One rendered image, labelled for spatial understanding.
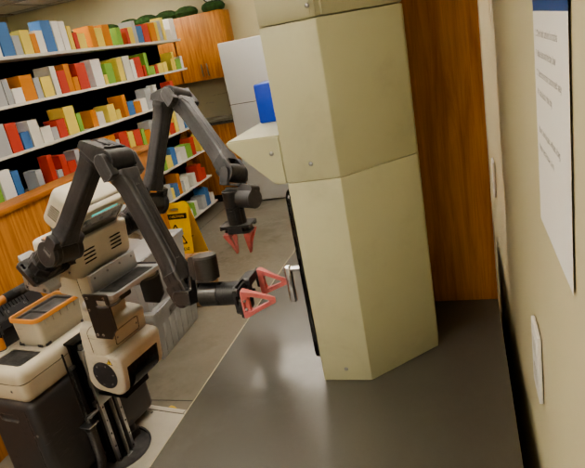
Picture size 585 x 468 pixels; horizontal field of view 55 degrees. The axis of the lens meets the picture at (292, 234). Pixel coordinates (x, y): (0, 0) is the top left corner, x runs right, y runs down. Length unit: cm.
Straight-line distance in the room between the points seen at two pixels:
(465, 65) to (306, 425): 89
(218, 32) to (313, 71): 570
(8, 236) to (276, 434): 233
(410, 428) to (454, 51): 85
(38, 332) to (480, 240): 153
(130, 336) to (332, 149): 122
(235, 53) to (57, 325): 457
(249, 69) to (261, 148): 519
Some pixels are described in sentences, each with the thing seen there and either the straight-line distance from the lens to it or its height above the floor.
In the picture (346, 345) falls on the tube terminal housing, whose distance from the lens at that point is 127.
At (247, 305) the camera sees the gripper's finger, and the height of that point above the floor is 114.
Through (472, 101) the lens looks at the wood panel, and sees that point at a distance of 144.
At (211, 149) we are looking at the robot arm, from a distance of 176.
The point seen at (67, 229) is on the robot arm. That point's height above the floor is 131.
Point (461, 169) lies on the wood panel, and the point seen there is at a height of 130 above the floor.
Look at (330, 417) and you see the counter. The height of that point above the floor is 94.
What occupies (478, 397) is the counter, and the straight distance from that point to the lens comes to 124.
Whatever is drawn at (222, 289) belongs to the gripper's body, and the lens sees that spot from 133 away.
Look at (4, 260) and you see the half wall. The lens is 325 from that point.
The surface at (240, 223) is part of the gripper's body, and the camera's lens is 171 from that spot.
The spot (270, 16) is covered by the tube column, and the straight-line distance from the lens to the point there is 111.
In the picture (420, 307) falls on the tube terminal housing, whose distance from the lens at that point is 133.
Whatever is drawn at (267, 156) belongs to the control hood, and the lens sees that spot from 114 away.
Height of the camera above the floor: 168
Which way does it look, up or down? 19 degrees down
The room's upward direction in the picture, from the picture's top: 11 degrees counter-clockwise
